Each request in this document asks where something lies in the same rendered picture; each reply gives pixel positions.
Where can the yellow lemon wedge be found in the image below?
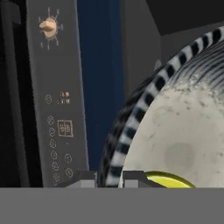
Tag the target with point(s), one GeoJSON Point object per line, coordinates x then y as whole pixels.
{"type": "Point", "coordinates": [169, 180]}

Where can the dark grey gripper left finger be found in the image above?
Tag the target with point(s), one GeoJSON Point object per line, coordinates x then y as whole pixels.
{"type": "Point", "coordinates": [86, 176]}

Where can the tan microwave knob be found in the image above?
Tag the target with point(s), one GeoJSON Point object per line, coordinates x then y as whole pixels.
{"type": "Point", "coordinates": [49, 27]}

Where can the black white striped bowl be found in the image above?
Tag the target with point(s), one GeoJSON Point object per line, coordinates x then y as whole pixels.
{"type": "Point", "coordinates": [175, 128]}

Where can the grey cabinet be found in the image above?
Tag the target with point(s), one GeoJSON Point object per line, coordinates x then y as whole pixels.
{"type": "Point", "coordinates": [140, 43]}

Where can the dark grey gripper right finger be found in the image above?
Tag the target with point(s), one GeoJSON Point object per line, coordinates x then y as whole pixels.
{"type": "Point", "coordinates": [132, 176]}

